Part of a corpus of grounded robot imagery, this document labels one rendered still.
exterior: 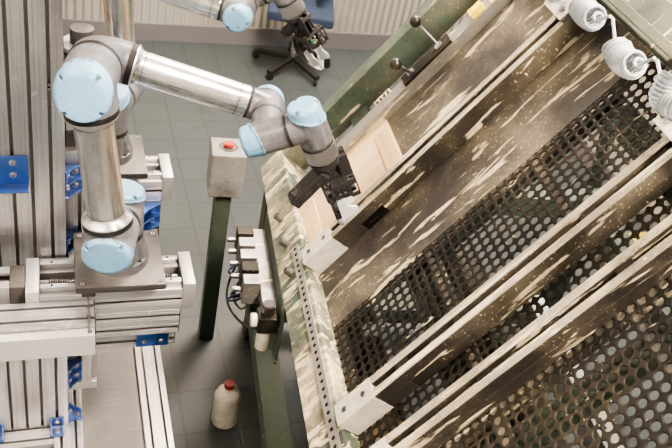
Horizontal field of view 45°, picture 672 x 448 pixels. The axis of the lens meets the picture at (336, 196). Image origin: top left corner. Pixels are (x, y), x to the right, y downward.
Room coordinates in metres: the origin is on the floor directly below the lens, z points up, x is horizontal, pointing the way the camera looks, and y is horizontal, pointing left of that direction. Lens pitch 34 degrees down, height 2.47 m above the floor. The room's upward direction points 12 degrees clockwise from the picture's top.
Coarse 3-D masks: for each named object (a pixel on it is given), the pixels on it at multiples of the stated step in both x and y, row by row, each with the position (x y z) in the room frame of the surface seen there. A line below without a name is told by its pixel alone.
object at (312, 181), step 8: (304, 176) 1.56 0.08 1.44; (312, 176) 1.55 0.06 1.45; (320, 176) 1.53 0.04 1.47; (328, 176) 1.54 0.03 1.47; (296, 184) 1.56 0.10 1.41; (304, 184) 1.54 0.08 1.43; (312, 184) 1.53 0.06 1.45; (320, 184) 1.53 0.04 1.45; (288, 192) 1.55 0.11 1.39; (296, 192) 1.53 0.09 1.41; (304, 192) 1.52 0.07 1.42; (312, 192) 1.53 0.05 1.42; (296, 200) 1.52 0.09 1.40; (304, 200) 1.52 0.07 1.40
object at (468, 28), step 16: (496, 0) 2.39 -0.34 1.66; (480, 16) 2.38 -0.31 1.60; (464, 32) 2.37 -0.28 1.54; (448, 48) 2.36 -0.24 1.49; (432, 64) 2.35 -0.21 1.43; (416, 80) 2.34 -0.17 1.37; (400, 96) 2.32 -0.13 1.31; (384, 112) 2.31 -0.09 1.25; (352, 128) 2.34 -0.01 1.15; (368, 128) 2.30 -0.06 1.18; (336, 144) 2.32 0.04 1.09; (352, 144) 2.29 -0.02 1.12
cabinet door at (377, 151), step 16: (384, 128) 2.26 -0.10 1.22; (368, 144) 2.24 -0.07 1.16; (384, 144) 2.19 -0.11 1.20; (352, 160) 2.23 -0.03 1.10; (368, 160) 2.18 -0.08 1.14; (384, 160) 2.12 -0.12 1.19; (368, 176) 2.11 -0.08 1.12; (320, 192) 2.20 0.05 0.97; (304, 208) 2.18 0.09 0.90; (320, 208) 2.13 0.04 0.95; (320, 224) 2.06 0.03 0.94
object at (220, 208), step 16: (224, 208) 2.38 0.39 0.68; (224, 224) 2.39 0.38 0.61; (208, 240) 2.42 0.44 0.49; (224, 240) 2.39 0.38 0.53; (208, 256) 2.37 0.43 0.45; (208, 272) 2.37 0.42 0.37; (208, 288) 2.38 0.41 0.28; (208, 304) 2.38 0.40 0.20; (208, 320) 2.38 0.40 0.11; (208, 336) 2.38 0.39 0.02
